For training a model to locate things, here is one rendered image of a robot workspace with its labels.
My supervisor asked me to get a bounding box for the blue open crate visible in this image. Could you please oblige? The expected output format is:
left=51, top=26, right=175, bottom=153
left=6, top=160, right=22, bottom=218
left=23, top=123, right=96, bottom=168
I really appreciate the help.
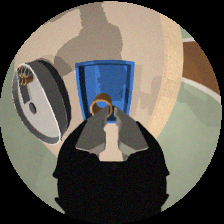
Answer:
left=75, top=60, right=135, bottom=120

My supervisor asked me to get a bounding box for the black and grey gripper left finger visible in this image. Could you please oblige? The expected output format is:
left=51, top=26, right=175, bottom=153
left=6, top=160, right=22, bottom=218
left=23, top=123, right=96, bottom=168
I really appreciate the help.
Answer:
left=52, top=105, right=110, bottom=179

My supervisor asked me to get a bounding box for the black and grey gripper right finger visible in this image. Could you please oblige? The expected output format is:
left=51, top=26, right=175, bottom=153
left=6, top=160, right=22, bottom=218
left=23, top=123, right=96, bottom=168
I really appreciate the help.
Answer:
left=112, top=105, right=170, bottom=176

